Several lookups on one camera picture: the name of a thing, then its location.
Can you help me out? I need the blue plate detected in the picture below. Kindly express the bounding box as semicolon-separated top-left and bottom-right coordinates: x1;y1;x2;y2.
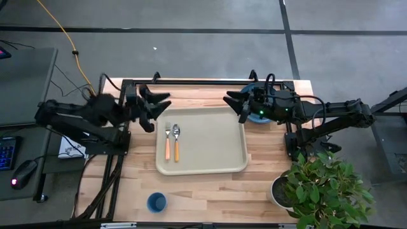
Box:
240;83;274;125

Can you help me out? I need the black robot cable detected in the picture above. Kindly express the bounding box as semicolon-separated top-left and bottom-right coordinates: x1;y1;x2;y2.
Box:
264;73;276;95
298;94;328;130

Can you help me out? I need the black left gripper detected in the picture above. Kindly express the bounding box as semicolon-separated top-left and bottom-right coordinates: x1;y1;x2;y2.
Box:
122;84;173;123

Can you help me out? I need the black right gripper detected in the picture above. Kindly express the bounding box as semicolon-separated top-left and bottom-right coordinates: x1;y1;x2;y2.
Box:
222;86;301;123

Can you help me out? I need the dark grey side desk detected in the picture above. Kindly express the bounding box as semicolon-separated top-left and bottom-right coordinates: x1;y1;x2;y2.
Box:
0;125;86;203

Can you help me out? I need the blue cup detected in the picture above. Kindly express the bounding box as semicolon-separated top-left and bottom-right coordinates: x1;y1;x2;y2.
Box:
146;191;168;214

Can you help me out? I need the black metal rig frame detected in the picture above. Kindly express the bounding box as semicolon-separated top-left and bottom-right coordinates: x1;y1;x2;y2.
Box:
71;69;296;223

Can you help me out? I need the black computer mouse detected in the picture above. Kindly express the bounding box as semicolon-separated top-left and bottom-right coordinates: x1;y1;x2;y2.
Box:
10;159;38;191

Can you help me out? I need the spoon with orange handle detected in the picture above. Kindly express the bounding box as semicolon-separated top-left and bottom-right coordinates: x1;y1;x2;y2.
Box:
172;123;181;163

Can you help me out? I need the green leafy plant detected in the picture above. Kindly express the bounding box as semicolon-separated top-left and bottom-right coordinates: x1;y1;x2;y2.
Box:
284;151;376;229

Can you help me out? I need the white printed paper sheet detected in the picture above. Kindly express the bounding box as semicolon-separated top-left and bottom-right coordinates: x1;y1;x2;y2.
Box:
58;135;87;159

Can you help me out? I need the yellow cable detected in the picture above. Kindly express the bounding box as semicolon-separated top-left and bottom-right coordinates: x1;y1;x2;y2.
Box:
35;0;97;95

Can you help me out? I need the backlit black keyboard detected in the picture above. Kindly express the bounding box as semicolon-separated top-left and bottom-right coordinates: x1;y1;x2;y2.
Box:
0;135;18;172

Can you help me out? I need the fork with orange handle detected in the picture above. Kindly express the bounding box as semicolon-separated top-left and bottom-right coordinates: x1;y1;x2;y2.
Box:
164;121;172;162

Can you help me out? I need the dark grey flat panel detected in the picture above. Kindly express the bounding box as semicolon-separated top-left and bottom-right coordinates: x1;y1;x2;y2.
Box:
0;47;59;127

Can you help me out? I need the beige plastic tray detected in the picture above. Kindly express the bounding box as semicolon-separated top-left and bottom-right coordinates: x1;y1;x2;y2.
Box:
155;106;249;176

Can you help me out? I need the white plant pot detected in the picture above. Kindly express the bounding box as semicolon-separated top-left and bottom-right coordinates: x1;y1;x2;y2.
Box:
270;176;295;212

